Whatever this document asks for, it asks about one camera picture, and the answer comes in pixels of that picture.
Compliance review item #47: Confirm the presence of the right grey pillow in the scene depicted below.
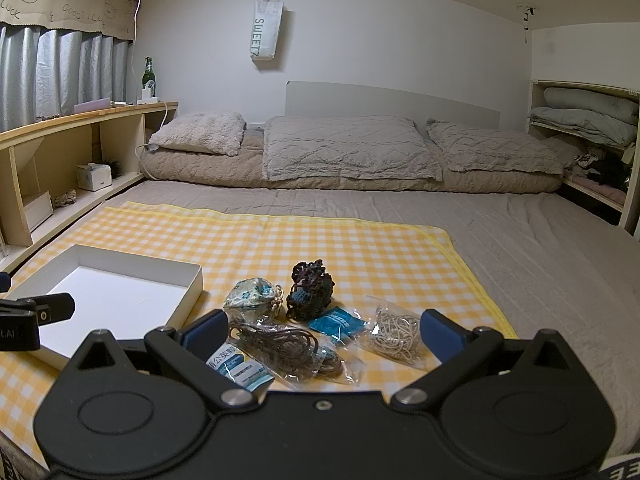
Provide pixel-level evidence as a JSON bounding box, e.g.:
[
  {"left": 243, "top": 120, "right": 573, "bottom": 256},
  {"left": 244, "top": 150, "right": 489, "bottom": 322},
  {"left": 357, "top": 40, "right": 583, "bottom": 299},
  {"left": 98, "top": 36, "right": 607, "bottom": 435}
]
[{"left": 425, "top": 119, "right": 563, "bottom": 176}]

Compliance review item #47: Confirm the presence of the green glass bottle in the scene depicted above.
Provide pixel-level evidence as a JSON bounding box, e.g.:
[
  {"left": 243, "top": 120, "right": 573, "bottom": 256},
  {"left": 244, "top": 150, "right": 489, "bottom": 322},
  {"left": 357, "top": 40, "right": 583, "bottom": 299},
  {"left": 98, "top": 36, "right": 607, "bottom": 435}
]
[{"left": 141, "top": 56, "right": 156, "bottom": 100}]

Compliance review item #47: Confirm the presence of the dark clothes pile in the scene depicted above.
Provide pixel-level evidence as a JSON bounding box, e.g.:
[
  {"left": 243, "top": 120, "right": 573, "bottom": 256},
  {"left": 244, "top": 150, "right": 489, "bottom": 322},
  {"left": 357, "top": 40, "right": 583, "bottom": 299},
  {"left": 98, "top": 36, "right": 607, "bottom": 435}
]
[{"left": 572, "top": 144, "right": 631, "bottom": 192}]

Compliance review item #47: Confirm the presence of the folded grey blankets stack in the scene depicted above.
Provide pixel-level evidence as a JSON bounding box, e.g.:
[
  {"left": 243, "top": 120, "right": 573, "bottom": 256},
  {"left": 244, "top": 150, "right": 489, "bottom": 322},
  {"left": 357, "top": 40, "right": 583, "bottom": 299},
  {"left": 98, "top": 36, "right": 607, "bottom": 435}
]
[{"left": 529, "top": 87, "right": 639, "bottom": 148}]

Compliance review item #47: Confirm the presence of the white blue snack packet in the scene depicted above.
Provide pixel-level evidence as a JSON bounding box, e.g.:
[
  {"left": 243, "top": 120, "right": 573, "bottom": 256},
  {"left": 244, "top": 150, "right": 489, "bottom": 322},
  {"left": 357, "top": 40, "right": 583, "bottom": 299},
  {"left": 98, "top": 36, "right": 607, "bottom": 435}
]
[{"left": 206, "top": 342, "right": 274, "bottom": 392}]

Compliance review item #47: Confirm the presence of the yellow white checkered cloth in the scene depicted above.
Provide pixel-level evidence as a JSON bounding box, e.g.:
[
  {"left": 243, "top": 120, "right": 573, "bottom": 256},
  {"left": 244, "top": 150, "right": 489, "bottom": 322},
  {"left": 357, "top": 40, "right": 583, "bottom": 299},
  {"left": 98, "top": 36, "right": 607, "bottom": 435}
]
[{"left": 0, "top": 200, "right": 520, "bottom": 466}]

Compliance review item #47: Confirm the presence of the bag of dark brown cord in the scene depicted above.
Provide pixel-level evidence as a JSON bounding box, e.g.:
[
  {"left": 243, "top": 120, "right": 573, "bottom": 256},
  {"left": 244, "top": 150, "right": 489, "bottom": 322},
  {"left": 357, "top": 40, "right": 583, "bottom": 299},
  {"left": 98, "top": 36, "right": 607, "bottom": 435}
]
[{"left": 229, "top": 320, "right": 364, "bottom": 388}]

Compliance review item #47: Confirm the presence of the small braided trinket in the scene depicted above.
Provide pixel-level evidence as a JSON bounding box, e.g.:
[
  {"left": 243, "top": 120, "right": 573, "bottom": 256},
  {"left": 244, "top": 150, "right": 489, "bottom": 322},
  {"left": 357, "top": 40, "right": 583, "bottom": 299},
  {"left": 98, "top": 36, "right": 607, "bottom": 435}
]
[{"left": 52, "top": 188, "right": 77, "bottom": 209}]

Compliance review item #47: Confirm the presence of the bag of white rubber bands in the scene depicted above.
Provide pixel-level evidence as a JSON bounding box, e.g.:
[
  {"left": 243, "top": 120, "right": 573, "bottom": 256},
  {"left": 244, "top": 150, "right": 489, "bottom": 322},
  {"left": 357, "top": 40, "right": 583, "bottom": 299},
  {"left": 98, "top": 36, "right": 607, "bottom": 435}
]
[{"left": 358, "top": 296, "right": 427, "bottom": 370}]

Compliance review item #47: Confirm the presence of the grey bed sheet mattress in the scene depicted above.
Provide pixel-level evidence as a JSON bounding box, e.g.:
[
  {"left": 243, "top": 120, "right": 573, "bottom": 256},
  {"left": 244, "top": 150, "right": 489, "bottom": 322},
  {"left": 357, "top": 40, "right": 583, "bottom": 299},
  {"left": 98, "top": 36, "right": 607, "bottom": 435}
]
[{"left": 0, "top": 179, "right": 640, "bottom": 461}]

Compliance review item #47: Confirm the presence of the cartoon printed curtain valance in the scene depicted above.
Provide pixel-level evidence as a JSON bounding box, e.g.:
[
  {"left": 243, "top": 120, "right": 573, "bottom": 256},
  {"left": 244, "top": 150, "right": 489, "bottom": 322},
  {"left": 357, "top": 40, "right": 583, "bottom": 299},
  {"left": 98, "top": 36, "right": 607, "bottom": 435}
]
[{"left": 0, "top": 0, "right": 137, "bottom": 41}]

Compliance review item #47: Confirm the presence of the left fluffy beige pillow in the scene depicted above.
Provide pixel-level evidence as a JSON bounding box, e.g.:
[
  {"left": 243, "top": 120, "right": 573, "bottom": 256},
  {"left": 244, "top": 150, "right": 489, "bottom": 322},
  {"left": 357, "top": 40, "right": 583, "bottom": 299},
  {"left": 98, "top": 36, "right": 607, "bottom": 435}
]
[{"left": 149, "top": 112, "right": 246, "bottom": 156}]

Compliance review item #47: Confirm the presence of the grey curtain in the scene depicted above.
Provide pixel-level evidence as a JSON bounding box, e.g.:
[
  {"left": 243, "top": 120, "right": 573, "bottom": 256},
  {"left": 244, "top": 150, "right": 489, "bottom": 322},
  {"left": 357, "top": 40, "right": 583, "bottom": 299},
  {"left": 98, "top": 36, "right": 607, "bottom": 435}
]
[{"left": 0, "top": 24, "right": 129, "bottom": 131}]

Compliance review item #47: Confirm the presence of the wooden low shelf unit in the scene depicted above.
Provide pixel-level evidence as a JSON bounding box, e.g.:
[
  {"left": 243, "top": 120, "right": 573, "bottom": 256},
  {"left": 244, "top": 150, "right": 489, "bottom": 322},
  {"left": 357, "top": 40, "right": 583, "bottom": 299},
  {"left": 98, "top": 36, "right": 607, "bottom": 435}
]
[{"left": 1, "top": 101, "right": 178, "bottom": 272}]

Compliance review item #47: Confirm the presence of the white tissue box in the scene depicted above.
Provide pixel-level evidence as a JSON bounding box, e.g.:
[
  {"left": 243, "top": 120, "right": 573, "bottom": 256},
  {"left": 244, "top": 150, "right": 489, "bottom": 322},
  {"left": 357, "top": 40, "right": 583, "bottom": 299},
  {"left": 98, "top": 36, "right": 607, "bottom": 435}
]
[{"left": 76, "top": 162, "right": 112, "bottom": 192}]

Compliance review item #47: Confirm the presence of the white shallow cardboard box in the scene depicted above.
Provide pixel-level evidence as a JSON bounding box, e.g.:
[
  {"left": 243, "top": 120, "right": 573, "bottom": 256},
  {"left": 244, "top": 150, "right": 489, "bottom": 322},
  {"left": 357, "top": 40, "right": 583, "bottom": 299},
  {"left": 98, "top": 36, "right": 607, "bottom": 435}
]
[{"left": 8, "top": 245, "right": 203, "bottom": 370}]

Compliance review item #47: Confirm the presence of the right white shelf cabinet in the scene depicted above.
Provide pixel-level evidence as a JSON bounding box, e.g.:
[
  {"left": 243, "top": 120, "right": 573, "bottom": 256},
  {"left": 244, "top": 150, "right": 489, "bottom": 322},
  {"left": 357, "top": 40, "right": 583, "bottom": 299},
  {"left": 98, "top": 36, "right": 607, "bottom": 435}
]
[{"left": 526, "top": 22, "right": 640, "bottom": 239}]

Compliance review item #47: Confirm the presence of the beige folded mattress pad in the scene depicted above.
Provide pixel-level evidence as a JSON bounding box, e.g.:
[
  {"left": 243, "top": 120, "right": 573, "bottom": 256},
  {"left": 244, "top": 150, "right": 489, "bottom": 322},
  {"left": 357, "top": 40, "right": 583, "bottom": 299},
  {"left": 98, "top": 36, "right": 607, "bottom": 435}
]
[{"left": 140, "top": 130, "right": 562, "bottom": 194}]

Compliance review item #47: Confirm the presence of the white flat box on shelf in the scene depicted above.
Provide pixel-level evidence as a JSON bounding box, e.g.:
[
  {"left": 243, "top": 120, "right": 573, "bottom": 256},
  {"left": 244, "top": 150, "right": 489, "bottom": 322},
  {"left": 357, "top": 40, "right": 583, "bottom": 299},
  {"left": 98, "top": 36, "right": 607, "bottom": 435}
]
[{"left": 23, "top": 191, "right": 53, "bottom": 232}]

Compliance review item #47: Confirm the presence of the folded grey quilt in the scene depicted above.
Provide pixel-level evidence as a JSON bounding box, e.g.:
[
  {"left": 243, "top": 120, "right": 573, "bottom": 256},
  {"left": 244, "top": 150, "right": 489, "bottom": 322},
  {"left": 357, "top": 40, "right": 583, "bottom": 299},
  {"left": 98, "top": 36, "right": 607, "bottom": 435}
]
[{"left": 262, "top": 116, "right": 442, "bottom": 181}]

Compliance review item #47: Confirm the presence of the blue headset cover packet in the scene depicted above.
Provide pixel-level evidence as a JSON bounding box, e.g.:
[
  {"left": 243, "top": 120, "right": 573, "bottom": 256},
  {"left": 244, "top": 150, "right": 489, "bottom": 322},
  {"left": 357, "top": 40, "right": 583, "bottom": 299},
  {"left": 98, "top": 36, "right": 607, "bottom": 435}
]
[{"left": 307, "top": 307, "right": 367, "bottom": 344}]

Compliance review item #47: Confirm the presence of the floral fabric pouch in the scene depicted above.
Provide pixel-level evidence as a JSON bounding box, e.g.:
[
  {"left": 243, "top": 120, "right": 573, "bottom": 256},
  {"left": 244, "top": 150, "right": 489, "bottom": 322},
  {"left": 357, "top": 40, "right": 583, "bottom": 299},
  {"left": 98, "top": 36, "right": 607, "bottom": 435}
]
[{"left": 224, "top": 278, "right": 283, "bottom": 324}]

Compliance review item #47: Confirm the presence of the dark crocheted yarn piece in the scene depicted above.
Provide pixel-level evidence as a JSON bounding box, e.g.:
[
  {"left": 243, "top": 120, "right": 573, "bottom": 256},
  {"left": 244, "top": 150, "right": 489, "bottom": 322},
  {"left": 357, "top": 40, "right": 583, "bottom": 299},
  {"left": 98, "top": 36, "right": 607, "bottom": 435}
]
[{"left": 285, "top": 259, "right": 335, "bottom": 323}]

